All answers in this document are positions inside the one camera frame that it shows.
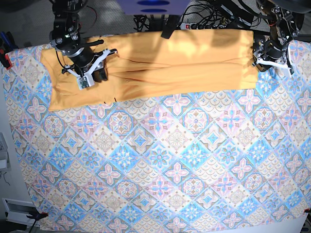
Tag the yellow T-shirt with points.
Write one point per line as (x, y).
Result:
(147, 65)

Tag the orange black clamp upper left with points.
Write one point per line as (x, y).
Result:
(7, 44)

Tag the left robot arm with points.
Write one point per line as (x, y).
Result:
(284, 24)

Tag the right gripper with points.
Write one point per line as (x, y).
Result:
(82, 56)

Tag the white wrist camera bracket left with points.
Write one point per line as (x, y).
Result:
(275, 57)

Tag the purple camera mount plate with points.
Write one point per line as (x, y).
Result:
(153, 7)

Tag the white rail lower left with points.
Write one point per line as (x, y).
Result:
(16, 211)

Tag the black clamp at table top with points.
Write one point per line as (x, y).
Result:
(171, 24)

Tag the white box at left edge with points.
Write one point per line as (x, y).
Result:
(4, 155)

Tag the orange black clamp lower left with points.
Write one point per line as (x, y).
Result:
(36, 215)

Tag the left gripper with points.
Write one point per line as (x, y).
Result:
(263, 41)

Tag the orange black clamp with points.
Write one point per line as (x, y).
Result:
(36, 215)
(7, 44)

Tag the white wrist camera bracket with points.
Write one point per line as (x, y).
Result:
(84, 77)
(275, 57)

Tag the white wrist camera bracket right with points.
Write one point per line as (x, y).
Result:
(84, 77)

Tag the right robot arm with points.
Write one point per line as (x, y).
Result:
(66, 38)

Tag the white power strip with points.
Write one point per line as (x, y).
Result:
(196, 26)

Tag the patterned blue tile tablecloth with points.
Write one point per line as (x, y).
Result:
(195, 162)

